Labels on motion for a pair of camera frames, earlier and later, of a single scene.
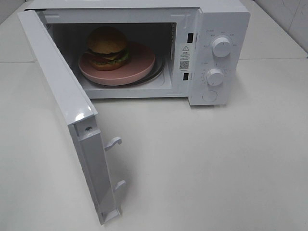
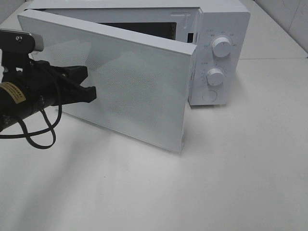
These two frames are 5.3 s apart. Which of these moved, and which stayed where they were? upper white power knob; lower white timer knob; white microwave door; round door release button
Moved: white microwave door
Stayed: upper white power knob; round door release button; lower white timer knob
